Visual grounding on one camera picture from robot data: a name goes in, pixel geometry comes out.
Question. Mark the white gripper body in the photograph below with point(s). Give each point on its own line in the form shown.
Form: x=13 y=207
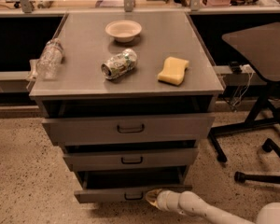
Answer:
x=163 y=200

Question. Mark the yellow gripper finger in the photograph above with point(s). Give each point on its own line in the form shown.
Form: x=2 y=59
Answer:
x=154 y=197

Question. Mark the grey bottom drawer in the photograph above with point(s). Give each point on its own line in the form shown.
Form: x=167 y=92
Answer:
x=128 y=185

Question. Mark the grey drawer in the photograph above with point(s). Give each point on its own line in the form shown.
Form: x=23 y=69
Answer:
x=128 y=185
x=119 y=160
x=128 y=129

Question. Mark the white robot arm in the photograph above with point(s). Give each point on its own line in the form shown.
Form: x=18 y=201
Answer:
x=187 y=203

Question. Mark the grey middle drawer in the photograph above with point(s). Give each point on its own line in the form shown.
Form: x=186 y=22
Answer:
x=119 y=160

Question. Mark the grey top drawer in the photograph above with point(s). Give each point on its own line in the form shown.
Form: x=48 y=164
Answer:
x=128 y=129

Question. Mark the grey metal drawer cabinet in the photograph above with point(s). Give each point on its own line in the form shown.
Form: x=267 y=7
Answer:
x=81 y=91

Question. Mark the black chair base leg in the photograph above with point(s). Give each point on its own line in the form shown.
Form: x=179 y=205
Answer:
x=268 y=177

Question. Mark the yellow sponge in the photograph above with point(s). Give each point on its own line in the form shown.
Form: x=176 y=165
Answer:
x=173 y=71

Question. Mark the crushed soda can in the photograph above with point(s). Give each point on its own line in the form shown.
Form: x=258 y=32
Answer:
x=119 y=64

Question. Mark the clear plastic water bottle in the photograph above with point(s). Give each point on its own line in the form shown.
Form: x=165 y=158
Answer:
x=50 y=60

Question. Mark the white paper bowl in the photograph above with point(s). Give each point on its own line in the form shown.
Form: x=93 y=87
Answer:
x=123 y=31

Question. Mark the black office chair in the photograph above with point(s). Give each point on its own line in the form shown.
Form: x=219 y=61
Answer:
x=260 y=45

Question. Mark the grey power strip with cables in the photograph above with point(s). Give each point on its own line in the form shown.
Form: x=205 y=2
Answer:
x=238 y=77

